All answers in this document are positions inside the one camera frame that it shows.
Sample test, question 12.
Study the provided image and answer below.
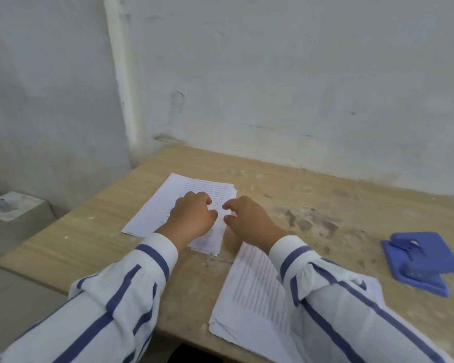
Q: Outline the thick stack of printed papers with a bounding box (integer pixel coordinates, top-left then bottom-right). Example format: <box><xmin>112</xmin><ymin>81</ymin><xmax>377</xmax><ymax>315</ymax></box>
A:
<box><xmin>208</xmin><ymin>242</ymin><xmax>386</xmax><ymax>363</ymax></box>

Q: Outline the grey concrete block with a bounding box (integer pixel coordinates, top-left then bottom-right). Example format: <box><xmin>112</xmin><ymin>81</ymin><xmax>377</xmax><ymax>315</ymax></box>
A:
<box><xmin>0</xmin><ymin>191</ymin><xmax>58</xmax><ymax>246</ymax></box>

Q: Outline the thin stack of printed papers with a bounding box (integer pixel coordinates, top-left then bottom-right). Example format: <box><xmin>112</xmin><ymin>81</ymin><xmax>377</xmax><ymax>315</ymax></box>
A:
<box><xmin>121</xmin><ymin>173</ymin><xmax>238</xmax><ymax>257</ymax></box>

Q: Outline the person's right forearm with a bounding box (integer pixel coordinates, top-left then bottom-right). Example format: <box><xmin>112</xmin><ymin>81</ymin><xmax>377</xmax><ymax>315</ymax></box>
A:
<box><xmin>269</xmin><ymin>235</ymin><xmax>454</xmax><ymax>363</ymax></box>

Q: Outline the person's right hand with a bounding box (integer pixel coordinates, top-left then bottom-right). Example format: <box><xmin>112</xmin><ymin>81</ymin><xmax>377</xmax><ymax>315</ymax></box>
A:
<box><xmin>222</xmin><ymin>196</ymin><xmax>288</xmax><ymax>255</ymax></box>

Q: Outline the white wall pipe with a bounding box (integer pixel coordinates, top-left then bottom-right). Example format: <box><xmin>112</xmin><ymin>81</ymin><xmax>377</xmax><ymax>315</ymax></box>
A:
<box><xmin>102</xmin><ymin>0</ymin><xmax>143</xmax><ymax>157</ymax></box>

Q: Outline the person's left hand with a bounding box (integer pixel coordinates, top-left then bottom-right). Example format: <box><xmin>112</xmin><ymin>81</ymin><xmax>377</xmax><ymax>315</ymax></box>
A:
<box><xmin>155</xmin><ymin>191</ymin><xmax>218</xmax><ymax>254</ymax></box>

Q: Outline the blue hole punch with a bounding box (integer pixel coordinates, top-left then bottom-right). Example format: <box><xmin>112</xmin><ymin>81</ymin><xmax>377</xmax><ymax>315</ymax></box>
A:
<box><xmin>381</xmin><ymin>232</ymin><xmax>454</xmax><ymax>298</ymax></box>

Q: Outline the person's left forearm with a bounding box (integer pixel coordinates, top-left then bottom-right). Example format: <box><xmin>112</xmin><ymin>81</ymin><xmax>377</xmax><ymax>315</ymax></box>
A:
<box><xmin>0</xmin><ymin>233</ymin><xmax>179</xmax><ymax>363</ymax></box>

